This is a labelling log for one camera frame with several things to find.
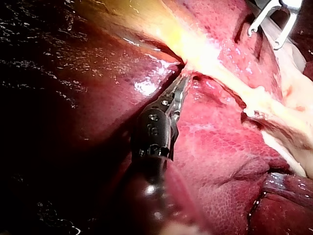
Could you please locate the right arm instrument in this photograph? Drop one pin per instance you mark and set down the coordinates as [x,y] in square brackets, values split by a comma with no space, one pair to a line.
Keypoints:
[276,3]

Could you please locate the right arm instrument jaw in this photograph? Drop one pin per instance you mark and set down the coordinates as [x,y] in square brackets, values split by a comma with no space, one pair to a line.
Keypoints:
[262,19]
[289,25]

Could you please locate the left arm instrument jaw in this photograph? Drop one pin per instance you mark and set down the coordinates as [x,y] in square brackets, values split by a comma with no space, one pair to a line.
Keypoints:
[180,99]
[174,90]

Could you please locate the dark left arm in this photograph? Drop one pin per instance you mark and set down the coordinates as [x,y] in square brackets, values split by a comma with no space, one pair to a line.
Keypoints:
[156,195]

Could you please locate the dark red liver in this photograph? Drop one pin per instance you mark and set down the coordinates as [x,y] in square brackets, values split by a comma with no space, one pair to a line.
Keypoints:
[220,151]

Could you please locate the left arm instrument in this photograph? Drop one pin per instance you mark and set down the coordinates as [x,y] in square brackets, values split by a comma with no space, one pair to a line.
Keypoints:
[152,132]

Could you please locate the gallbladder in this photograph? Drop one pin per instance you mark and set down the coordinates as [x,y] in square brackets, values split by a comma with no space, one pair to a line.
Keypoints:
[156,22]

